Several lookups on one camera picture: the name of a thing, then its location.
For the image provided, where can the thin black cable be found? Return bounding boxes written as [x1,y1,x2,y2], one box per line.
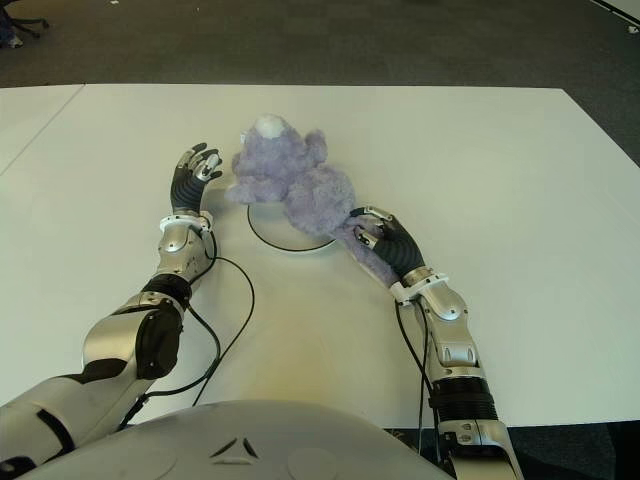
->
[192,239,256,407]

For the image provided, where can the person legs blue jeans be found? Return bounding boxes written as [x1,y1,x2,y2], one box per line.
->
[0,9,25,50]

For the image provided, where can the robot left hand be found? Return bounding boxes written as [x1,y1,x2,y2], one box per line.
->
[168,142,225,215]

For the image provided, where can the purple plush doll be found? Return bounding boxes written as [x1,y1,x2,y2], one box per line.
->
[223,113,401,289]

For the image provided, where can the black office chair base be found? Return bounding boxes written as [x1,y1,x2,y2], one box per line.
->
[9,16,51,37]

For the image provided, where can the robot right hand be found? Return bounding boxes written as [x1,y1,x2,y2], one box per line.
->
[349,203,427,281]

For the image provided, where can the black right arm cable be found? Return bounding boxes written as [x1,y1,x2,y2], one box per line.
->
[394,299,446,459]

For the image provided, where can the silver robot torso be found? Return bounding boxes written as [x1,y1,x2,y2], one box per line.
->
[29,399,481,480]

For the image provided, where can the white plate black rim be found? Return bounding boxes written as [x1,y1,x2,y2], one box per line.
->
[246,202,341,255]

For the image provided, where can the thick black cable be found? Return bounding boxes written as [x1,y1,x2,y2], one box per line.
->
[132,307,222,401]

